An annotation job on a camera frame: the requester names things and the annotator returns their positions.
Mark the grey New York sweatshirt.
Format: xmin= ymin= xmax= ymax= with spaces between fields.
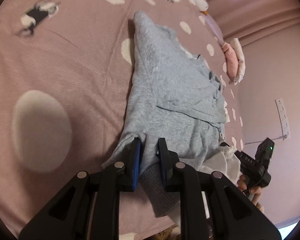
xmin=101 ymin=10 xmax=242 ymax=218

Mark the person right hand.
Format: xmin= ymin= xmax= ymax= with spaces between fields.
xmin=237 ymin=174 xmax=264 ymax=213

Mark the folded pink garment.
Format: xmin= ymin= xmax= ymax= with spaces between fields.
xmin=221 ymin=42 xmax=239 ymax=81

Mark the folded white garment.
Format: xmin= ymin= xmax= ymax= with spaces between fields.
xmin=230 ymin=38 xmax=246 ymax=83

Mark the pink curtain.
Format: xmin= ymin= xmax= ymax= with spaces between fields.
xmin=202 ymin=0 xmax=300 ymax=47

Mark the pink polka dot duvet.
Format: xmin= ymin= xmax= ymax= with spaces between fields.
xmin=0 ymin=0 xmax=243 ymax=236

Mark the white wall socket strip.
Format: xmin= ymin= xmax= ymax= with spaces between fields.
xmin=275 ymin=98 xmax=290 ymax=140

